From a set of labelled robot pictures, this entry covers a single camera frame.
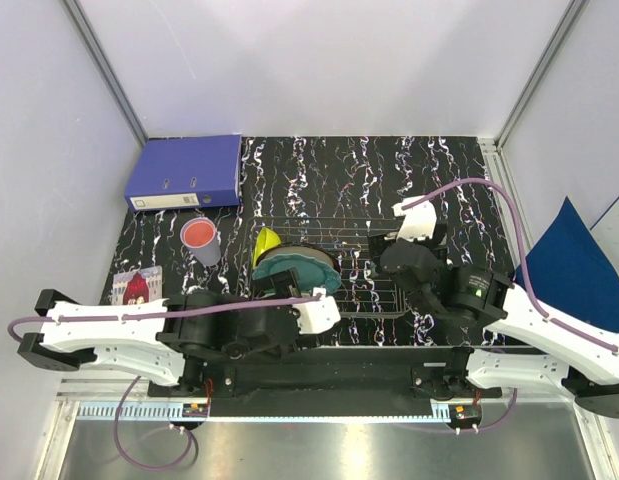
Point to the white paper sheet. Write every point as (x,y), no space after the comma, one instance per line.
(608,222)

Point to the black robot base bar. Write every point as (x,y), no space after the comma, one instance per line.
(427,372)

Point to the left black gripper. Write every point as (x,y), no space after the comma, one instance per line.
(285,286)

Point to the red rimmed white plate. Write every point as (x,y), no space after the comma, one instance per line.
(304,249)

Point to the pink plastic cup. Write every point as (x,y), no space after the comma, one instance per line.
(198,233)

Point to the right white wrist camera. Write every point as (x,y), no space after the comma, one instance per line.
(419,219)

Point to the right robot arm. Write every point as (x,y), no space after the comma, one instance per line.
(575,359)

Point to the lilac plastic cup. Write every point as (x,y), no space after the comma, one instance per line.
(209,255)

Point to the red illustrated book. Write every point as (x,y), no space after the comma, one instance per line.
(137,286)

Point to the yellow-green bowl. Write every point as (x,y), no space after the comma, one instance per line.
(266,240)

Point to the purple-blue ring binder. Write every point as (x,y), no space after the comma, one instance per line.
(181,173)

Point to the black wire dish rack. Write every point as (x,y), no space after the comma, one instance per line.
(363,292)

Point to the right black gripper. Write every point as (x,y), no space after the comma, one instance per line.
(437,243)

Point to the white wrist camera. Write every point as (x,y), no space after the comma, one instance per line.
(318,314)
(419,219)

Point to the dark blue ring binder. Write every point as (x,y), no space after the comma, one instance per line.
(570,272)

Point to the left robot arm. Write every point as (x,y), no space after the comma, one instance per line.
(167,340)

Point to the teal scalloped plate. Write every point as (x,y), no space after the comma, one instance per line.
(310,271)

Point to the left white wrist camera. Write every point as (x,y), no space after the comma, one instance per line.
(318,314)

